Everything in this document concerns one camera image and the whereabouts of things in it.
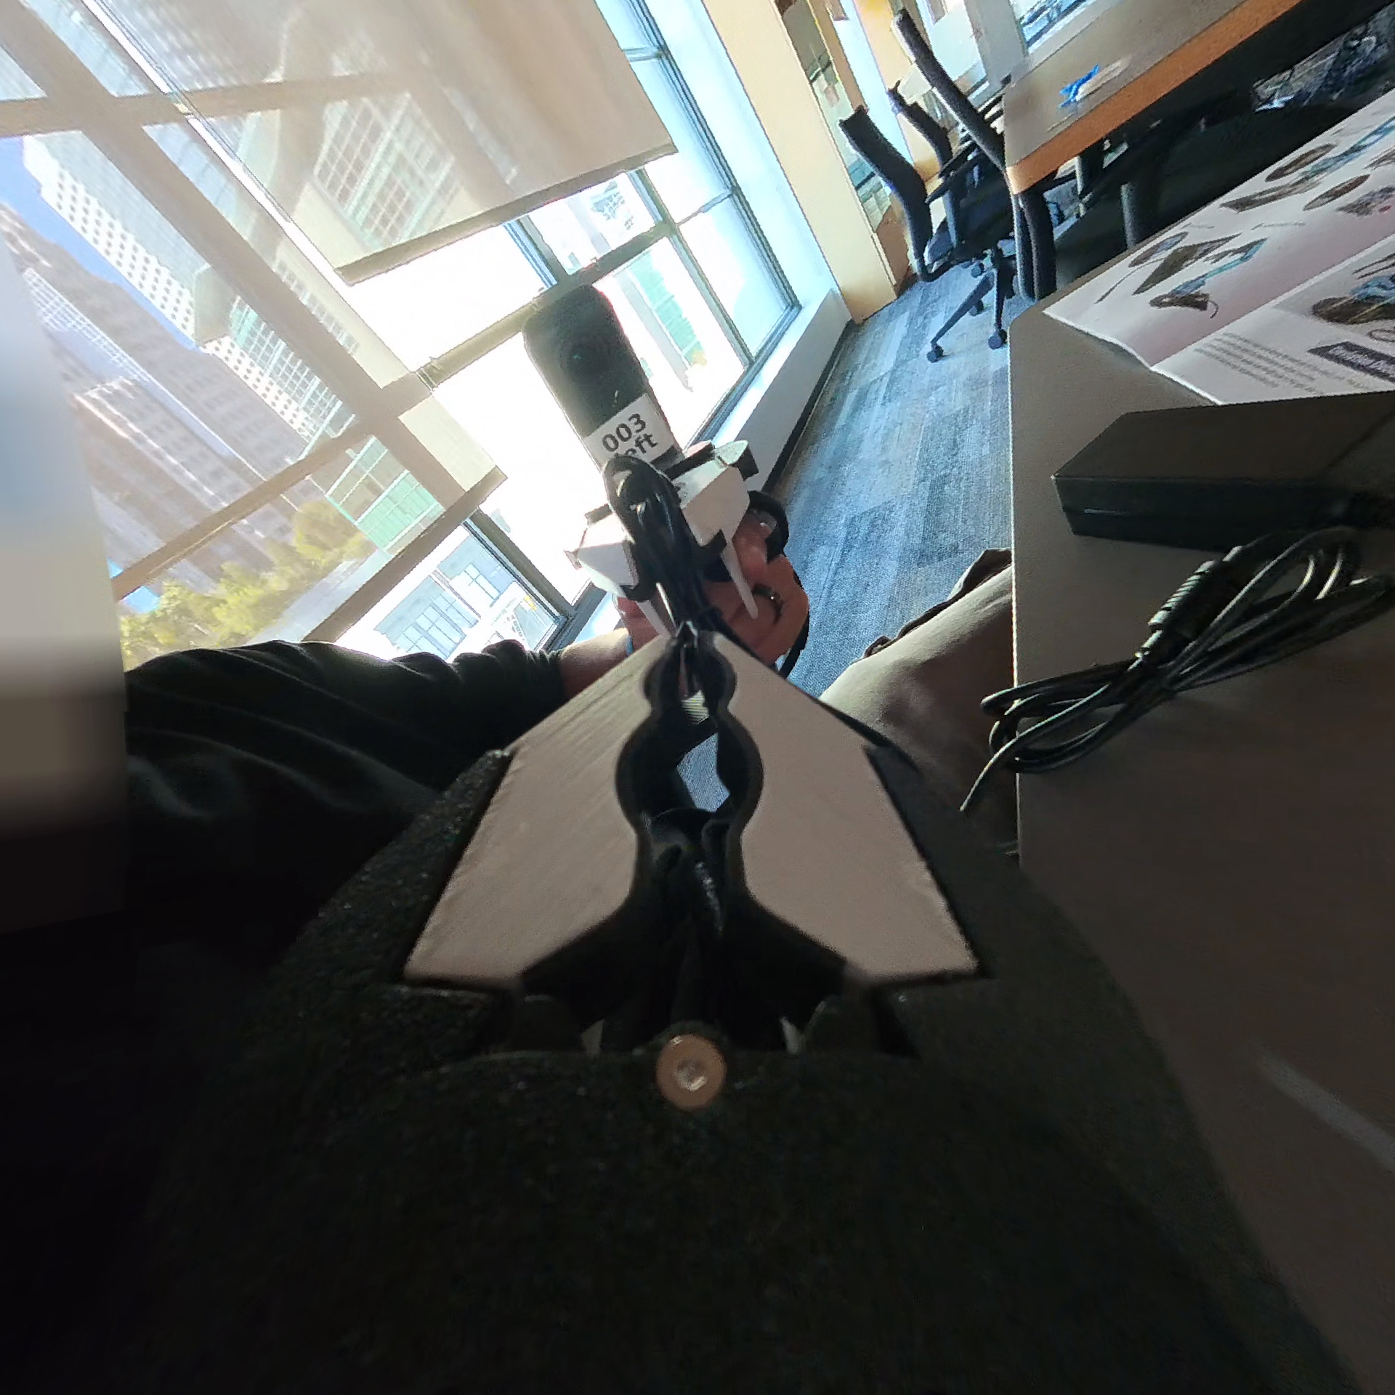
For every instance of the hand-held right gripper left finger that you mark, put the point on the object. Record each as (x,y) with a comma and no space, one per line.
(546,862)

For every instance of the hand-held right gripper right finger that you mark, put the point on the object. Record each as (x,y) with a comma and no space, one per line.
(851,862)

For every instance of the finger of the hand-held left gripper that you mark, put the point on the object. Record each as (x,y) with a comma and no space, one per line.
(611,561)
(725,496)

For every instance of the person's left forearm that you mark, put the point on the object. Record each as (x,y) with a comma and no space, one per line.
(327,698)

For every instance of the grey desk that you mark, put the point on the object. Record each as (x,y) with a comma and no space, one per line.
(1200,927)

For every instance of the wood-edged desk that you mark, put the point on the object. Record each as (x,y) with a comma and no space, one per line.
(1145,65)

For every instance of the person's left hand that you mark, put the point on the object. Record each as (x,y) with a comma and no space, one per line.
(775,610)

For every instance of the small blue white object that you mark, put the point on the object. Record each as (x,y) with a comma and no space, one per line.
(1080,84)

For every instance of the printed instruction booklet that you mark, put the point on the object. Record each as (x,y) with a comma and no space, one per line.
(1253,349)

